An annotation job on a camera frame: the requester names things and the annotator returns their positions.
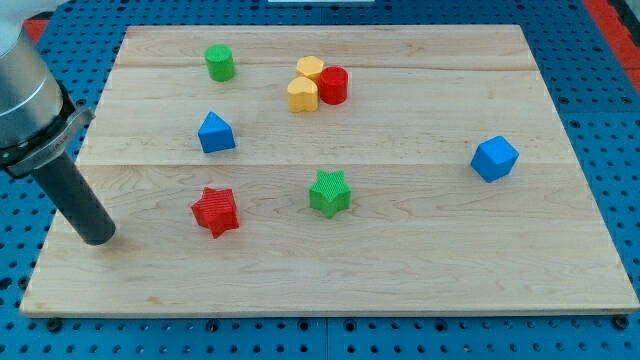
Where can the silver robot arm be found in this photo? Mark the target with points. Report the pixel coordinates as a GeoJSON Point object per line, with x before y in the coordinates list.
{"type": "Point", "coordinates": [38, 117]}

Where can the green star block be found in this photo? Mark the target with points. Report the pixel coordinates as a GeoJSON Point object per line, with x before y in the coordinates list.
{"type": "Point", "coordinates": [330, 193]}

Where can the red star block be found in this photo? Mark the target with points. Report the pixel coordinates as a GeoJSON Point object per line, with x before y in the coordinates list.
{"type": "Point", "coordinates": [216, 210]}

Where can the wooden board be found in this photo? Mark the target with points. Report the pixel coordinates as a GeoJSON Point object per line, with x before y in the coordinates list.
{"type": "Point", "coordinates": [425, 235]}

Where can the yellow heart block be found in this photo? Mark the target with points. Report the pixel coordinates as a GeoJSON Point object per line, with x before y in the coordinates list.
{"type": "Point", "coordinates": [303, 95]}

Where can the red cylinder block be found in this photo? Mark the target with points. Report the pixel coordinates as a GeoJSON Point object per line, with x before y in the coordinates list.
{"type": "Point", "coordinates": [334, 85]}

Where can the yellow hexagon block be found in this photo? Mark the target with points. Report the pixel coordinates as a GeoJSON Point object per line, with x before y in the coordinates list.
{"type": "Point", "coordinates": [310, 67]}

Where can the blue triangular block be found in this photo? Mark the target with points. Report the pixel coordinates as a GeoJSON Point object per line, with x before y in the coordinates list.
{"type": "Point", "coordinates": [215, 134]}

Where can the green cylinder block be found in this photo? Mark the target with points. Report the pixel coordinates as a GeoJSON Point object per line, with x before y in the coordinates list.
{"type": "Point", "coordinates": [220, 63]}

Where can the blue cube block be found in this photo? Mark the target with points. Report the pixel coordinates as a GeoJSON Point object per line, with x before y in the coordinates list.
{"type": "Point", "coordinates": [494, 158]}

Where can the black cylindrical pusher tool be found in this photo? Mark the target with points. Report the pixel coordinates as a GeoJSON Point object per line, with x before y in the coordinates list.
{"type": "Point", "coordinates": [63, 183]}

